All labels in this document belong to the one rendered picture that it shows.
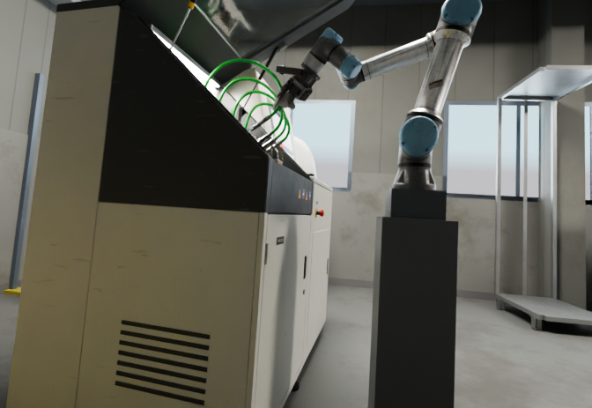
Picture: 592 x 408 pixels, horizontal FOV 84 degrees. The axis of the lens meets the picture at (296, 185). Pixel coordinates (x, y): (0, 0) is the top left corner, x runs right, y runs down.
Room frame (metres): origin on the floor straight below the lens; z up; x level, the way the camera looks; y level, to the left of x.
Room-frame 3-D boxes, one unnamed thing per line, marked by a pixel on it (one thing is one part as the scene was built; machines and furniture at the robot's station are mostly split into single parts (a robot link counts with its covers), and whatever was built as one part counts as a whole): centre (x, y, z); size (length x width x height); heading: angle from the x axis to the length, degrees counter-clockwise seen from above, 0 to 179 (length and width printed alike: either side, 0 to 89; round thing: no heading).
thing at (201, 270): (1.34, 0.28, 0.39); 0.70 x 0.58 x 0.79; 166
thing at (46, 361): (1.79, 0.61, 0.75); 1.40 x 0.28 x 1.50; 166
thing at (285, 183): (1.28, 0.02, 0.87); 0.62 x 0.04 x 0.16; 166
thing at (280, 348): (1.27, 0.00, 0.44); 0.65 x 0.02 x 0.68; 166
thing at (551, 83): (2.87, -2.23, 1.05); 0.75 x 0.61 x 2.10; 171
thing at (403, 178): (1.20, -0.43, 0.95); 0.15 x 0.15 x 0.10
